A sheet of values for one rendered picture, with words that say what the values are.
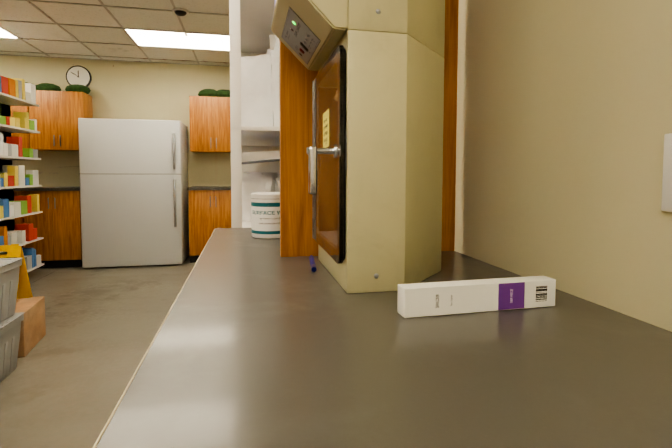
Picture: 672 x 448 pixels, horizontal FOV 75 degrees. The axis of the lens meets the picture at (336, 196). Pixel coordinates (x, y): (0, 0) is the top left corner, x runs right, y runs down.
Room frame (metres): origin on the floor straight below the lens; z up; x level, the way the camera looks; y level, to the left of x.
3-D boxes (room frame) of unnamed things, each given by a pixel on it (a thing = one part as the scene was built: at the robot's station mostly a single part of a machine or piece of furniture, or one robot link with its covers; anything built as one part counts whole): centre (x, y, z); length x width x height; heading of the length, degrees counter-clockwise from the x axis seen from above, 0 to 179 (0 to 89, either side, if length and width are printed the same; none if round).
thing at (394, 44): (0.96, -0.11, 1.33); 0.32 x 0.25 x 0.77; 12
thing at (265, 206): (1.49, 0.23, 1.02); 0.13 x 0.13 x 0.15
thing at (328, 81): (0.93, 0.02, 1.19); 0.30 x 0.01 x 0.40; 11
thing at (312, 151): (0.82, 0.03, 1.17); 0.05 x 0.03 x 0.10; 101
